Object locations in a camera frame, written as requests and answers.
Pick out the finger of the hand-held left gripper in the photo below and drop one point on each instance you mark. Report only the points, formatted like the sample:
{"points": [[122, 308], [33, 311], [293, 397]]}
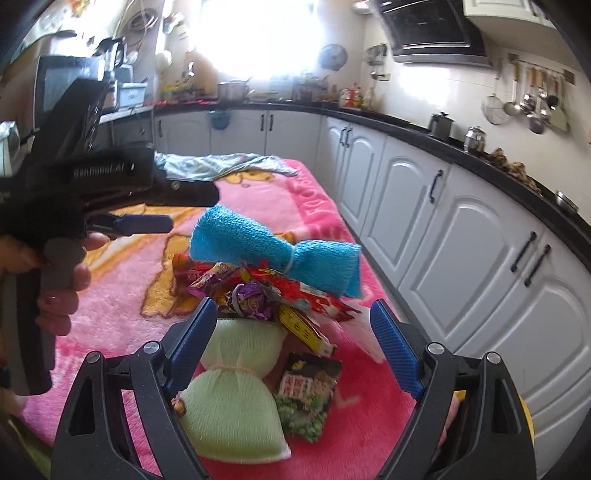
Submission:
{"points": [[194, 191], [143, 224]]}

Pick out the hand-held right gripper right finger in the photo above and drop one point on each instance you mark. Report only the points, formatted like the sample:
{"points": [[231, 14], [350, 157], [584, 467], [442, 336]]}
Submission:
{"points": [[395, 341]]}

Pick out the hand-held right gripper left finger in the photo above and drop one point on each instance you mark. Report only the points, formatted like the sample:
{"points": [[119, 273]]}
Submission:
{"points": [[191, 341]]}

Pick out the blue cloth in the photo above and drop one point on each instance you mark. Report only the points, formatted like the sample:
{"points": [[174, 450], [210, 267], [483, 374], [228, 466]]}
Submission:
{"points": [[240, 244]]}

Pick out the purple snack wrapper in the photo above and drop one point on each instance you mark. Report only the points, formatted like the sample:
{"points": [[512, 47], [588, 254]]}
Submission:
{"points": [[251, 300]]}

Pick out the large red snack wrapper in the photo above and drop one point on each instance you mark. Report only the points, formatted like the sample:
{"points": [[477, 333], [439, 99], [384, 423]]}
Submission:
{"points": [[318, 297]]}

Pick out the yellow snack box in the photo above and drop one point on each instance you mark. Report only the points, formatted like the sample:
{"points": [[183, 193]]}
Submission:
{"points": [[300, 330]]}

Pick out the black green snack packet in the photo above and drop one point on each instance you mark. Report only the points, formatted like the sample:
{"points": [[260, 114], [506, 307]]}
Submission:
{"points": [[304, 392]]}

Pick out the yellow black bin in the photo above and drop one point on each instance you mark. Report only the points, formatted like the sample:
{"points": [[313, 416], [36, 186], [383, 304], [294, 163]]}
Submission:
{"points": [[529, 420]]}

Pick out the person's left hand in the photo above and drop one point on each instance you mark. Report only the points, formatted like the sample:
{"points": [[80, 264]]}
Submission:
{"points": [[55, 314]]}

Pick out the white tied cloth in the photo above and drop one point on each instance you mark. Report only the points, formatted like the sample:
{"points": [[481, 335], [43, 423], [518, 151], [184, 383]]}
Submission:
{"points": [[367, 339]]}

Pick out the light blue-grey cloth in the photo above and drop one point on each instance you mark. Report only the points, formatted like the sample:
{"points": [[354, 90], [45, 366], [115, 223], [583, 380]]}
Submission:
{"points": [[203, 165]]}

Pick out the pink printed blanket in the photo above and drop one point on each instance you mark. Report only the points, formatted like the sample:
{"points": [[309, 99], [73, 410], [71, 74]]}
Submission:
{"points": [[115, 286]]}

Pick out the green tied cloth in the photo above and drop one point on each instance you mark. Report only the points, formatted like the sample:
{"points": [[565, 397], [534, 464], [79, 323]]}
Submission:
{"points": [[226, 406]]}

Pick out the blue hanging basket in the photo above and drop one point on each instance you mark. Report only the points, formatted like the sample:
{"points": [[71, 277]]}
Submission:
{"points": [[220, 120]]}

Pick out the white storage box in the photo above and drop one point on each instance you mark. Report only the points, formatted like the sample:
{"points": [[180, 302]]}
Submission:
{"points": [[132, 94]]}

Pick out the black microwave oven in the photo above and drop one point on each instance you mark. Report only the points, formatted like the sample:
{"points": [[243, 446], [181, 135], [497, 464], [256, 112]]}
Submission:
{"points": [[60, 83]]}

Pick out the steel stockpot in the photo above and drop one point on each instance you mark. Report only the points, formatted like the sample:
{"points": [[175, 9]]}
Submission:
{"points": [[232, 91]]}

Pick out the blender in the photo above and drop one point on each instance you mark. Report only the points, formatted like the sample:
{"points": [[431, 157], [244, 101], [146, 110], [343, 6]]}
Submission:
{"points": [[113, 51]]}

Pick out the row of white cabinets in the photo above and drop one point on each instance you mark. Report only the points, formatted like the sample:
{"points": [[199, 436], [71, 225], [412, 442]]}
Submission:
{"points": [[485, 240]]}

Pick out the row of condiment bottles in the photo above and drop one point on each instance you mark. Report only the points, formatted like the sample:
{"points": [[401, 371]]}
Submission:
{"points": [[353, 97]]}

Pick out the pile of ginger roots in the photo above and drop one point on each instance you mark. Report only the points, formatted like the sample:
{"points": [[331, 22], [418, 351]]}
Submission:
{"points": [[512, 168]]}

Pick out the black kitchen countertop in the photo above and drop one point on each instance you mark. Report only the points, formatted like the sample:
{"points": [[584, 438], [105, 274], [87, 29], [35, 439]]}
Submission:
{"points": [[397, 122]]}

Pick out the steel canister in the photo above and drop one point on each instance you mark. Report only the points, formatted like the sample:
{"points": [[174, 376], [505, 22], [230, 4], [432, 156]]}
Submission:
{"points": [[474, 141]]}

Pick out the dark lidded pitcher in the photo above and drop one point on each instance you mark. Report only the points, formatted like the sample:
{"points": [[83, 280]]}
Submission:
{"points": [[441, 128]]}

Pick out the steel bowl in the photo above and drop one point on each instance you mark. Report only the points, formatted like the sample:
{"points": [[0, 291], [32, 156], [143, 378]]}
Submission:
{"points": [[565, 201]]}

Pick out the row of hanging utensils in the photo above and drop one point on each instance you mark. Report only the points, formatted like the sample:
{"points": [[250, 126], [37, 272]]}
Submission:
{"points": [[531, 106]]}

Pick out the black range hood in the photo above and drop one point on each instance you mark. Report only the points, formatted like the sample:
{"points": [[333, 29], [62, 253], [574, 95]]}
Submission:
{"points": [[429, 23]]}

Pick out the small wall fan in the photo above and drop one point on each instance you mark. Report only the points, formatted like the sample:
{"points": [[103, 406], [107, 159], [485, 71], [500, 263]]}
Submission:
{"points": [[333, 56]]}

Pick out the wall socket strip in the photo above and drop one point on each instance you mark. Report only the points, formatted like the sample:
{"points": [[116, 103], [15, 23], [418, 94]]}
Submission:
{"points": [[569, 77]]}

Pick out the cream wall cabinet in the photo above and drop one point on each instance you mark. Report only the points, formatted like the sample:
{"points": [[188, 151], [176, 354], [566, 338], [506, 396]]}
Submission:
{"points": [[501, 11]]}

